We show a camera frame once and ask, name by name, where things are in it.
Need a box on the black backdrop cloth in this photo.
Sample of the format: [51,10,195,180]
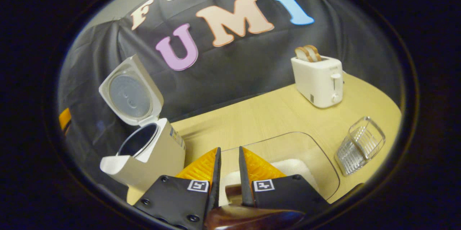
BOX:
[58,0,402,187]

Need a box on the white toaster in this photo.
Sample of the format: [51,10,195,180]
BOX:
[291,56,344,109]

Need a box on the white rice cooker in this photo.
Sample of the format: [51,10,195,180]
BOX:
[99,54,186,191]

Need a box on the metal wire chopstick holder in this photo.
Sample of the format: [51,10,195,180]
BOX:
[334,116,386,176]

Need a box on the brown wooden spoon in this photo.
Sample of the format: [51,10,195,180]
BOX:
[203,184,306,230]

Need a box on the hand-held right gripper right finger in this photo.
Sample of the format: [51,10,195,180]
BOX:
[238,146,330,211]

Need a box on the toast slice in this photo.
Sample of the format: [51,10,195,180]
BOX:
[295,47,313,62]
[304,45,322,62]

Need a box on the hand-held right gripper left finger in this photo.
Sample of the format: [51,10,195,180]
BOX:
[133,147,221,230]

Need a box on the clear plastic container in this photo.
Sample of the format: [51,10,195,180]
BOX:
[216,132,341,207]

